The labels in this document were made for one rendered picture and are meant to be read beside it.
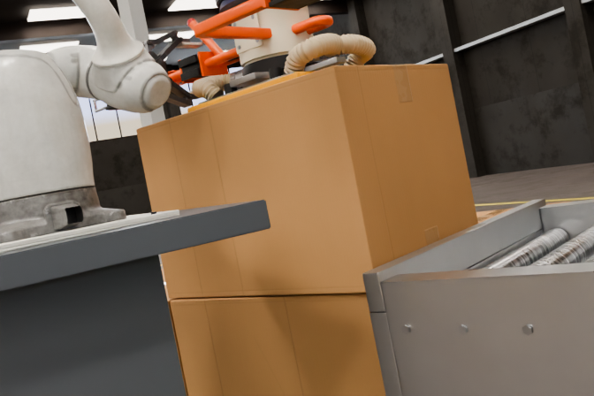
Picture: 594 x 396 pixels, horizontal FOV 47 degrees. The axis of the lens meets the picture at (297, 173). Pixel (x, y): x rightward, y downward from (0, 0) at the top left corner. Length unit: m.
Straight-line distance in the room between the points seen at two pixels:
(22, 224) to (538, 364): 0.70
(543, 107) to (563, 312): 11.48
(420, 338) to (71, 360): 0.48
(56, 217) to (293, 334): 0.57
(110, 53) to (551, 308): 0.88
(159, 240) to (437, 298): 0.39
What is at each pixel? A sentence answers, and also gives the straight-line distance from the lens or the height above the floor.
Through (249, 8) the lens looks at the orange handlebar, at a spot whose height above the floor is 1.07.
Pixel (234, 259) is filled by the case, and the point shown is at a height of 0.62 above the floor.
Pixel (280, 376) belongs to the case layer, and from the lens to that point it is 1.42.
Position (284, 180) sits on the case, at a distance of 1.28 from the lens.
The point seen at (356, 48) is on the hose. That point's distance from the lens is 1.43.
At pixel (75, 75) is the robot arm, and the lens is 1.45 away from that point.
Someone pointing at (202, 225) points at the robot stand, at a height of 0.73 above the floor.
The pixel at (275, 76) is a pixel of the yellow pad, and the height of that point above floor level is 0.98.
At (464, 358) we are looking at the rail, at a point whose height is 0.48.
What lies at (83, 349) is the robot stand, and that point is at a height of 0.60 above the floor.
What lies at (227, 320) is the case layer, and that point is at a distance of 1.48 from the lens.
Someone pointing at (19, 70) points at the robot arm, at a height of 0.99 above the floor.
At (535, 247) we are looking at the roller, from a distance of 1.41.
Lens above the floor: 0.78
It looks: level
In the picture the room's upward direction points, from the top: 11 degrees counter-clockwise
